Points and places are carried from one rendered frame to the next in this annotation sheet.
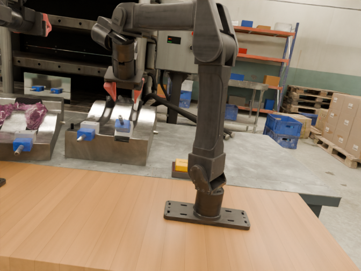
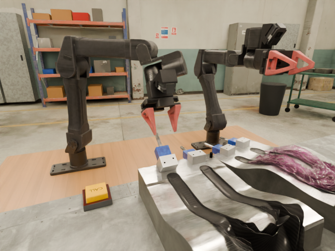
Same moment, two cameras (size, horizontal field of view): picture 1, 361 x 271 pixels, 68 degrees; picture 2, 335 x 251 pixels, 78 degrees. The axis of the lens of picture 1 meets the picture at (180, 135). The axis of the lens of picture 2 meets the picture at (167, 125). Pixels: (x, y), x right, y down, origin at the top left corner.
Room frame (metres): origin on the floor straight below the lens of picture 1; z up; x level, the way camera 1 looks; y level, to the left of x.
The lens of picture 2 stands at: (1.35, 0.00, 1.23)
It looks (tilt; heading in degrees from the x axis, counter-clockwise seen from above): 20 degrees down; 160
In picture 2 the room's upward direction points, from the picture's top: straight up
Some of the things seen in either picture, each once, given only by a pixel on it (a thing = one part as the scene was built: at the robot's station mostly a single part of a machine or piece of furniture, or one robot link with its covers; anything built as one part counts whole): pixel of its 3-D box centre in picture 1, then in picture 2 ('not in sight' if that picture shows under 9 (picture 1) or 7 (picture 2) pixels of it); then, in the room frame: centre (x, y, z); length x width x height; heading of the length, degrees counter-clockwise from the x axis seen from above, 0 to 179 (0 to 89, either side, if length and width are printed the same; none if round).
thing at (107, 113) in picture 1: (118, 112); (224, 196); (1.03, 0.25, 0.92); 0.35 x 0.16 x 0.09; 3
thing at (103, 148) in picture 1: (121, 123); (223, 219); (1.05, 0.24, 0.87); 0.50 x 0.26 x 0.14; 3
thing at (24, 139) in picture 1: (22, 145); (217, 149); (0.71, 0.44, 0.86); 0.13 x 0.05 x 0.05; 20
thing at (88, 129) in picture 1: (85, 135); (189, 154); (0.77, 0.29, 0.89); 0.13 x 0.05 x 0.05; 3
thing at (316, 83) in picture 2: not in sight; (320, 83); (-3.56, 7.28, 0.20); 0.63 x 0.44 x 0.40; 85
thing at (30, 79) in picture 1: (64, 85); not in sight; (1.82, 0.83, 0.87); 0.50 x 0.27 x 0.17; 3
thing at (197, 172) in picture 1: (208, 175); (78, 142); (0.57, -0.08, 0.90); 0.09 x 0.06 x 0.06; 148
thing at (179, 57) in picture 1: (171, 121); not in sight; (1.76, 0.07, 0.74); 0.31 x 0.22 x 1.47; 93
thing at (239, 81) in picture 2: not in sight; (246, 61); (-3.79, 4.27, 0.98); 1.00 x 0.47 x 1.95; 85
